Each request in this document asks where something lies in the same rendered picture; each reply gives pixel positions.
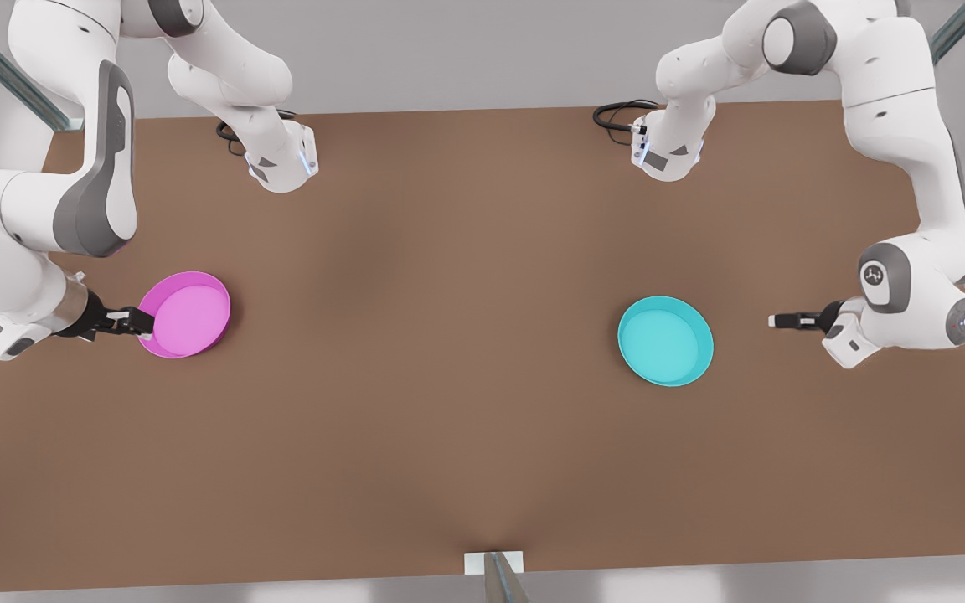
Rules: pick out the pink plate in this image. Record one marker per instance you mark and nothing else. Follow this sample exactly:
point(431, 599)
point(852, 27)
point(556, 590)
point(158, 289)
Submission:
point(191, 316)

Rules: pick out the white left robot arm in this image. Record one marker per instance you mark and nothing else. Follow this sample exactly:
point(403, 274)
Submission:
point(893, 100)

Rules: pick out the silver frame post with foot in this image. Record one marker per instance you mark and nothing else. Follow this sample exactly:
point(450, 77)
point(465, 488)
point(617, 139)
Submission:
point(501, 578)

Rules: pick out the blue plate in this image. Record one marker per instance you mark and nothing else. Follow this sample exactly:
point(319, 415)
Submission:
point(665, 339)

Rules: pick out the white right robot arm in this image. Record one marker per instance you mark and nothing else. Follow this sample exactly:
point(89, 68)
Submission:
point(97, 167)

